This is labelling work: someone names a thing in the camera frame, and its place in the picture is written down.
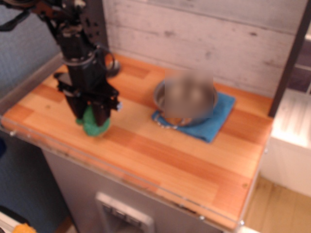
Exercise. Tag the red handled metal spoon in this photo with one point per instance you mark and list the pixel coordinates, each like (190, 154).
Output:
(113, 68)

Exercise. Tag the silver dispenser panel with buttons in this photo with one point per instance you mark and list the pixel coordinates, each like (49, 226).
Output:
(118, 217)

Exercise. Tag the dark grey right post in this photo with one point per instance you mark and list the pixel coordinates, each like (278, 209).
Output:
(293, 56)

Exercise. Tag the dark grey post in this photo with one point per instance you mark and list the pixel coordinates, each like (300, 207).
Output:
(99, 23)
(293, 56)

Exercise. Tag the dark grey left post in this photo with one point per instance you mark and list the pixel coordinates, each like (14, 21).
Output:
(99, 23)

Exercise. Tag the steel pot with handles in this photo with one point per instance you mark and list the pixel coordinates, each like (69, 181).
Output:
(185, 98)

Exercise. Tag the yellow object at corner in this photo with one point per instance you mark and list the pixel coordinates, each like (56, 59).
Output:
(23, 228)

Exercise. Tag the blue folded cloth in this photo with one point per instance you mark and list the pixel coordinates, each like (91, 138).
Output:
(208, 129)

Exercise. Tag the green toy broccoli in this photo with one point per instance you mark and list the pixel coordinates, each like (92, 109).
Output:
(89, 123)

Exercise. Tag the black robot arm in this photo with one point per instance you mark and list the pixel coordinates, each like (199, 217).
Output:
(78, 27)

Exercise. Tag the clear acrylic table guard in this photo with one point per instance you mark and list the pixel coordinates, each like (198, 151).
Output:
(221, 221)

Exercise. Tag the white toy sink unit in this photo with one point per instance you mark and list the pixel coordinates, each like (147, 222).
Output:
(287, 159)

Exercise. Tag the grey toy fridge cabinet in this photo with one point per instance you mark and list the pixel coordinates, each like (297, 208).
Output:
(79, 184)

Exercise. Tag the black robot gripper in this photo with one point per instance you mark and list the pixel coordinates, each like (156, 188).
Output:
(85, 83)

